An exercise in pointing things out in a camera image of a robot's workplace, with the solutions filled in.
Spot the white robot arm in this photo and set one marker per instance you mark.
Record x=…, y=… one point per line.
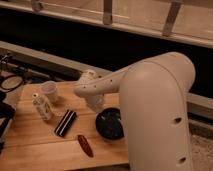
x=153, y=105

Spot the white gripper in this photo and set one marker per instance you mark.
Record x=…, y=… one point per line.
x=95, y=102

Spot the black equipment at left edge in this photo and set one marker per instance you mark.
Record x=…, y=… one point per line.
x=6, y=114

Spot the black striped eraser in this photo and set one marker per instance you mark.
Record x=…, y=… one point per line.
x=65, y=123

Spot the black bowl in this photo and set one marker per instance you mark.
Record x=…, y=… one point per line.
x=108, y=124

